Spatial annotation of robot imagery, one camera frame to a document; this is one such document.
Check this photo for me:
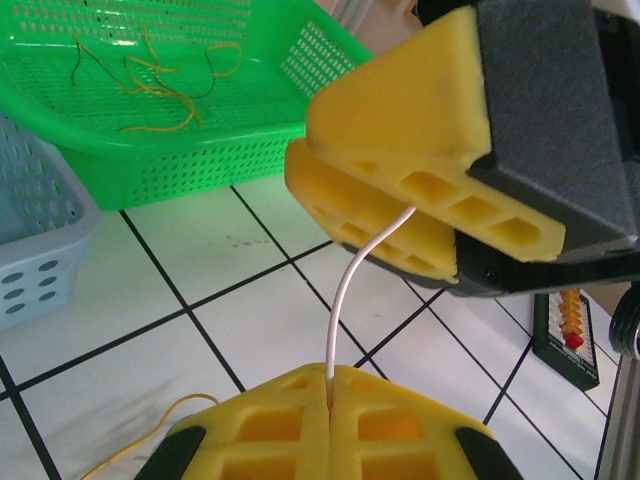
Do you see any green yellow wire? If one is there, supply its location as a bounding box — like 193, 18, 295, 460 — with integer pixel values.
189, 42, 245, 100
69, 33, 109, 94

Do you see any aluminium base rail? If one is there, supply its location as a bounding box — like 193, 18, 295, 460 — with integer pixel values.
597, 355, 640, 480

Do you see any green plastic basket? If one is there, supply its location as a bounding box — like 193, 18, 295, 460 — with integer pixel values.
0, 0, 374, 211

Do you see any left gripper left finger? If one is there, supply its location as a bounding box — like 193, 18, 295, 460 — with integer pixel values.
132, 364, 334, 480

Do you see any light blue plastic basket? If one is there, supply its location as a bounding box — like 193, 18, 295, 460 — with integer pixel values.
0, 112, 104, 334

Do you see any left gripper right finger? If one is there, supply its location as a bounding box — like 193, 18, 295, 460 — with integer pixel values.
329, 365, 526, 480

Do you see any white wire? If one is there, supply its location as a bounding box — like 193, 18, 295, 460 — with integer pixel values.
325, 205, 418, 409

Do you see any aluminium frame post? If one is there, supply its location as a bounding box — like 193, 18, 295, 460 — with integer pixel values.
332, 0, 374, 35

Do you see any black connector block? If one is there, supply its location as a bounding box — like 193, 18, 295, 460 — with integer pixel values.
531, 287, 601, 392

